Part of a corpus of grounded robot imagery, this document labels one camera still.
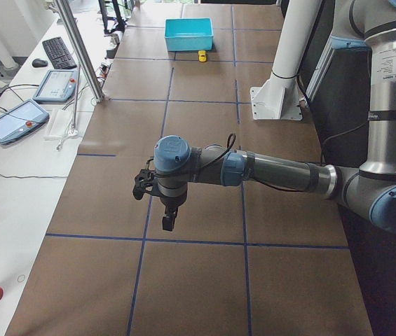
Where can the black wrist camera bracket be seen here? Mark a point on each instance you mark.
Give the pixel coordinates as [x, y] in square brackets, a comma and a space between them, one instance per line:
[145, 183]

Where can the near teach pendant tablet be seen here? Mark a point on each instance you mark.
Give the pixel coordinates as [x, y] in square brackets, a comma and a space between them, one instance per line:
[22, 120]

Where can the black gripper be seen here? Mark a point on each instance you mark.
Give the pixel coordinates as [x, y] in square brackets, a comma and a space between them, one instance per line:
[171, 202]

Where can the black keyboard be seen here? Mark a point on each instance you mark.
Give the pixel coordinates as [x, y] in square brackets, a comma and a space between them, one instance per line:
[58, 53]

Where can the black computer mouse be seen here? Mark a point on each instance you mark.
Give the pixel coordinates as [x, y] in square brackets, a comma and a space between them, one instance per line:
[38, 63]

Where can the far teach pendant tablet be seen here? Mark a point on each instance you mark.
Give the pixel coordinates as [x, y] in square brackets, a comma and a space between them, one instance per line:
[57, 86]

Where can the aluminium frame profile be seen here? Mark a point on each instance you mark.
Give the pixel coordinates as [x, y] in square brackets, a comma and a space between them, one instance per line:
[67, 17]

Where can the yellow beetle toy car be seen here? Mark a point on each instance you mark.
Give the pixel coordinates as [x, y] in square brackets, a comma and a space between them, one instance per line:
[202, 55]

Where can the light blue plastic bin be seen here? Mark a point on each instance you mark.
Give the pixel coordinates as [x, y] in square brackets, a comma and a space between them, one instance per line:
[188, 34]

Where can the teach pendant tablet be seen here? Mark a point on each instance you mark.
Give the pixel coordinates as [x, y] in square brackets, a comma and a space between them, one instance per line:
[22, 120]
[57, 86]

